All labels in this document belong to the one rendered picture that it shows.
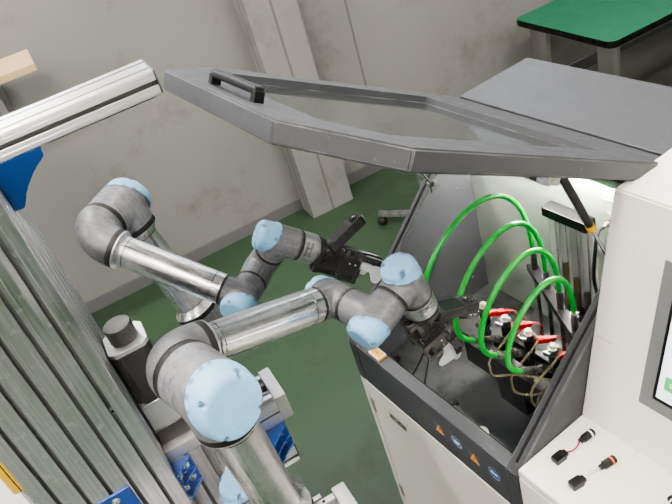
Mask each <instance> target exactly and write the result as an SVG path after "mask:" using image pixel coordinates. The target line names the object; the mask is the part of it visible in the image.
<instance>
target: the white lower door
mask: <svg viewBox="0 0 672 504"><path fill-rule="evenodd" d="M366 383H367V386H368V389H369V392H370V395H371V398H370V400H371V403H372V406H373V409H374V411H376V413H377V416H378V419H379V422H380V425H381V428H382V431H383V434H384V437H385V440H386V443H387V446H388V449H389V452H390V455H391V458H392V461H393V464H394V467H395V470H396V473H397V476H398V479H399V482H400V484H399V487H400V490H401V493H402V495H403V496H404V497H405V500H406V503H407V504H510V503H509V502H508V501H507V500H506V499H504V498H503V497H502V496H501V495H500V494H499V493H497V492H496V491H495V490H494V489H493V488H492V487H490V486H489V485H488V484H487V483H486V482H485V481H483V480H482V479H481V478H480V477H479V476H478V475H476V474H475V473H474V472H473V471H472V470H471V469H470V468H468V467H467V466H466V465H465V464H464V463H463V462H461V461H460V460H459V459H458V458H457V457H456V456H454V455H453V454H452V453H451V452H450V451H449V450H447V449H446V448H445V447H444V446H443V445H442V444H440V443H439V442H438V441H437V440H436V439H435V438H433V437H432V436H431V435H430V434H429V433H428V432H426V431H425V430H424V429H423V428H422V427H421V426H419V425H418V424H417V423H416V422H415V421H414V420H412V419H411V418H410V417H409V416H408V415H407V414H405V413H404V412H403V411H402V410H401V409H400V408H398V407H397V406H396V405H395V404H394V403H393V402H392V401H390V400H389V399H388V398H387V397H386V396H385V395H383V394H382V393H381V392H380V391H379V390H378V389H376V388H375V387H374V386H373V385H372V384H371V383H369V382H368V381H367V380H366Z"/></svg>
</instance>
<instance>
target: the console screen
mask: <svg viewBox="0 0 672 504"><path fill-rule="evenodd" d="M639 402H640V403H642V404H644V405H645V406H647V407H649V408H650V409H652V410H654V411H655V412H657V413H659V414H660V415H662V416H664V417H665V418H667V419H669V420H671V421H672V262H671V261H668V260H666V261H665V264H664V270H663V275H662V280H661V285H660V291H659V296H658V301H657V306H656V312H655V317H654V322H653V327H652V333H651V338H650V343H649V348H648V353H647V359H646V364H645V369H644V374H643V380H642V385H641V390H640V395H639Z"/></svg>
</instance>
